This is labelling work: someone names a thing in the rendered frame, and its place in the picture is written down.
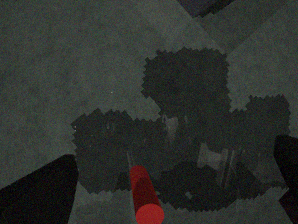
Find red peg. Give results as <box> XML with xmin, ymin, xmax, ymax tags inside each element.
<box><xmin>129</xmin><ymin>165</ymin><xmax>165</xmax><ymax>224</ymax></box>

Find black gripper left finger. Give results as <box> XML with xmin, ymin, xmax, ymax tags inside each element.
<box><xmin>0</xmin><ymin>155</ymin><xmax>78</xmax><ymax>224</ymax></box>

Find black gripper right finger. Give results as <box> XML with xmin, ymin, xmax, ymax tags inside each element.
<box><xmin>273</xmin><ymin>135</ymin><xmax>298</xmax><ymax>204</ymax></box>

